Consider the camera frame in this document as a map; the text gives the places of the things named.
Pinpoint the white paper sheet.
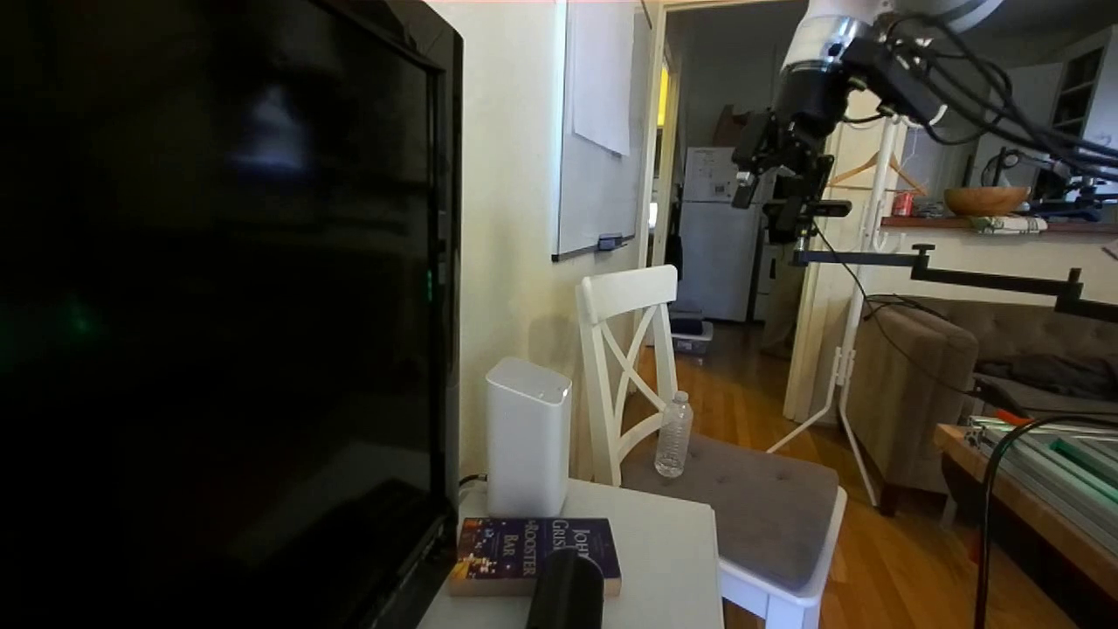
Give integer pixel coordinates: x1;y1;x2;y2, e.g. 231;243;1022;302
571;0;637;158

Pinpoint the white wooden chair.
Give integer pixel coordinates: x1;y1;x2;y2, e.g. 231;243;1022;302
575;265;849;629

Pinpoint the white TV cabinet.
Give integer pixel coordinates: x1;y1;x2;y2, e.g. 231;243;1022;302
418;477;725;629

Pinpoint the white coat stand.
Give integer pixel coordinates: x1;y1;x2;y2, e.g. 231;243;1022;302
767;114;928;508

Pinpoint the white refrigerator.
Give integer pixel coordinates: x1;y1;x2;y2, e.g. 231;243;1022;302
676;146;771;323

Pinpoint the whiteboard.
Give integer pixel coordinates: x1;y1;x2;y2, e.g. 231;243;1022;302
551;0;655;263

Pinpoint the black flat screen television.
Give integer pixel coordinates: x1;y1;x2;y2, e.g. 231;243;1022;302
0;0;465;629

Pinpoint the brown sofa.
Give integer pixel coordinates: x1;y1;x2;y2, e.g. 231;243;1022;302
845;295;1118;518

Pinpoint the purple paperback book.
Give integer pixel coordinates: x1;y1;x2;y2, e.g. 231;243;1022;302
449;516;624;598

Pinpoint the white tower router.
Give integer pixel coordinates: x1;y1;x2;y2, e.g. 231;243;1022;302
485;356;574;519

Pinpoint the black cylinder speaker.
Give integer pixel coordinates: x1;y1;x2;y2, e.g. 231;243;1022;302
525;548;606;629

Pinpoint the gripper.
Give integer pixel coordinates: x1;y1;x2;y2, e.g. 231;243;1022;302
731;66;854;246

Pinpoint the wooden bowl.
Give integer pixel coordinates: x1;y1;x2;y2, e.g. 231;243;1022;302
942;184;1032;218

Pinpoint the dark blanket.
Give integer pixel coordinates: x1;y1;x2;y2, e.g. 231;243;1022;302
977;352;1118;404

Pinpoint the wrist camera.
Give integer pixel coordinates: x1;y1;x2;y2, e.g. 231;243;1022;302
840;35;948;125

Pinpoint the grey seat cushion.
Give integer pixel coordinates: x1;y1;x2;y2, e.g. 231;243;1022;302
619;433;841;594

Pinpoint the empty clear plastic bottle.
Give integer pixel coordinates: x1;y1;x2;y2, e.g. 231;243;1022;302
653;391;695;480

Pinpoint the storage bin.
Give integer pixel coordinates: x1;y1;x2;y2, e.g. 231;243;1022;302
669;301;715;357

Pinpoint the wall shelf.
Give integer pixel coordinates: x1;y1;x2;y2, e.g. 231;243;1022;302
1051;44;1107;137

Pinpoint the wooden clothes hanger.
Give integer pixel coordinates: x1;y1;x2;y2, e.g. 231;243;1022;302
826;151;929;198

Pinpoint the black cable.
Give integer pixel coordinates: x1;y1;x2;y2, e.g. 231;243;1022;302
972;414;1118;629

